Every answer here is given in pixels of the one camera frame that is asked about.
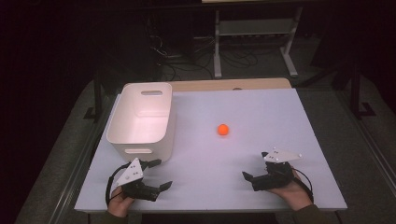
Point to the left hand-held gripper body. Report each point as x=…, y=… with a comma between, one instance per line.
x=130, y=175

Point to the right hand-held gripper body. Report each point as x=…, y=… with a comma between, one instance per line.
x=274, y=177

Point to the white plastic bin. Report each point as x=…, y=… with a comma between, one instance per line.
x=146, y=124

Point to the orange ball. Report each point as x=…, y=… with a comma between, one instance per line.
x=223, y=129

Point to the person's right hand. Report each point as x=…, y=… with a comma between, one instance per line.
x=294, y=194

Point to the person's left hand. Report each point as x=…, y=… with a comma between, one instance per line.
x=117, y=205

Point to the white foam board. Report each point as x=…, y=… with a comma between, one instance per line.
x=236, y=174

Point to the light wooden table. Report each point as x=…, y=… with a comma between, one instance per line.
x=230, y=84

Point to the black stand leg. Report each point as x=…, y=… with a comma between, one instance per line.
x=97, y=99
x=355, y=93

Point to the white metal stand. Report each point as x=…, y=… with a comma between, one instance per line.
x=255, y=27

